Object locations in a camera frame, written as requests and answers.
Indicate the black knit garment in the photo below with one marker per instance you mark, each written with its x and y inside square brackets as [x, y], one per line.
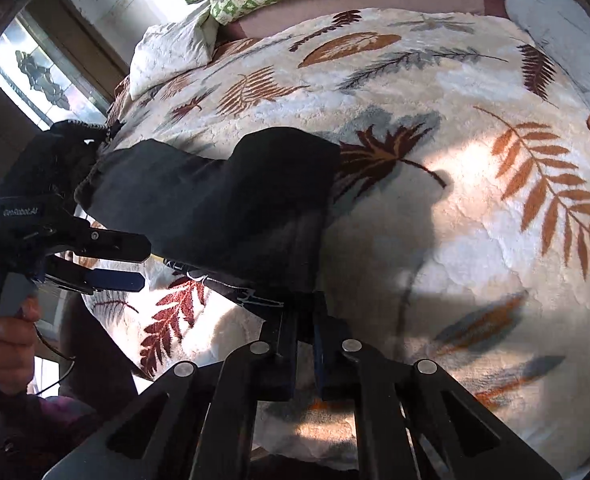
[50, 160]

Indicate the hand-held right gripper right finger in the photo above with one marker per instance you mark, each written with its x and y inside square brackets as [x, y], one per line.
[385, 400]

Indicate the leaf print fleece blanket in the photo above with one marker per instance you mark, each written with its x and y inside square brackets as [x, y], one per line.
[450, 260]

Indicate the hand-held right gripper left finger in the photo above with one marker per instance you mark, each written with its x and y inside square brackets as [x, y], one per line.
[235, 390]

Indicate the light grey quilted pillow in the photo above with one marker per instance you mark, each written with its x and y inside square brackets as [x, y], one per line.
[560, 25]

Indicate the white patterned pillow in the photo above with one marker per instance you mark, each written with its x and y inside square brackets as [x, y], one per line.
[170, 55]

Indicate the black pants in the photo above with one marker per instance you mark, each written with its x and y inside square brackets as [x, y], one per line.
[215, 210]

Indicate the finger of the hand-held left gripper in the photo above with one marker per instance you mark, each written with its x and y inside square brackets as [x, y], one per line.
[115, 247]
[117, 282]

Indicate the frosted glass window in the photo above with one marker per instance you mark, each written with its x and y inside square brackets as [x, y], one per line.
[40, 70]

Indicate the person's left hand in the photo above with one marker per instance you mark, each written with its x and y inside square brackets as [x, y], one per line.
[5, 355]

